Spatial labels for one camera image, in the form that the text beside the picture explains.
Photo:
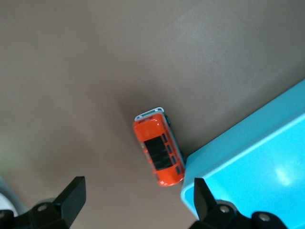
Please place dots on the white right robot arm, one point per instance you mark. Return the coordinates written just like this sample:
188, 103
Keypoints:
3, 202

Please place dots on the orange toy bus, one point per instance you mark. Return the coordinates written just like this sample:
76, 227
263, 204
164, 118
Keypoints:
150, 133

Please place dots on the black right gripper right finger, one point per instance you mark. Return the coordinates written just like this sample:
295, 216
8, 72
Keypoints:
202, 200

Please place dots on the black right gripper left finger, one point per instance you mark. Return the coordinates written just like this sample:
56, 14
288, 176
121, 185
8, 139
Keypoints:
69, 198

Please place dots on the blue plastic box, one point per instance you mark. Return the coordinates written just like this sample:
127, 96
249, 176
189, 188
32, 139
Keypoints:
250, 167

